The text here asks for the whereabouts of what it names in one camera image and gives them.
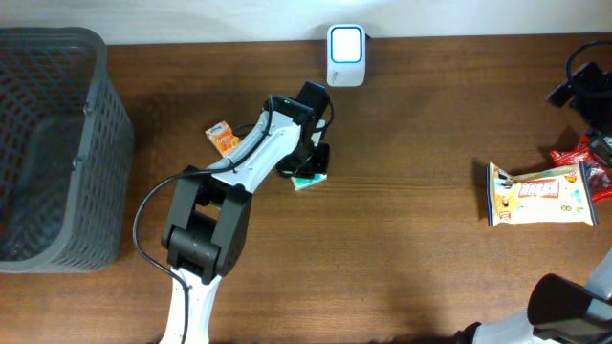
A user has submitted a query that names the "small green tissue pack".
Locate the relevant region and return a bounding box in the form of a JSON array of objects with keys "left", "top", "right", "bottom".
[{"left": 291, "top": 174, "right": 327, "bottom": 191}]

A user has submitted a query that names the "red snack bag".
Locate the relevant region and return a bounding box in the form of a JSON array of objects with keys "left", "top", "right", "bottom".
[{"left": 550, "top": 134, "right": 611, "bottom": 203}]

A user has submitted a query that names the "small orange packet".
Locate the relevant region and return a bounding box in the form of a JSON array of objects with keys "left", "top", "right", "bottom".
[{"left": 206, "top": 120, "right": 241, "bottom": 157}]

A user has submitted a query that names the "beige wet wipes pack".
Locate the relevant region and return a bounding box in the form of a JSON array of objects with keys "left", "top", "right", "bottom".
[{"left": 486, "top": 162, "right": 599, "bottom": 226}]

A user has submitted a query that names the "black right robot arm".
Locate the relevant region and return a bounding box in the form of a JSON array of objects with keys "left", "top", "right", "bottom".
[{"left": 453, "top": 62, "right": 611, "bottom": 343}]

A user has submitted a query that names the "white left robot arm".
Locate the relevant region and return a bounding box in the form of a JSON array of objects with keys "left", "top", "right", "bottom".
[{"left": 161, "top": 81, "right": 334, "bottom": 343}]

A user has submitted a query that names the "white barcode scanner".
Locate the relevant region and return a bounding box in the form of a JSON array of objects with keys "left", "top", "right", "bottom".
[{"left": 326, "top": 24, "right": 366, "bottom": 87}]

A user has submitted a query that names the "grey plastic mesh basket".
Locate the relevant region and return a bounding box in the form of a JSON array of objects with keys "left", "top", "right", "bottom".
[{"left": 1, "top": 28, "right": 134, "bottom": 274}]

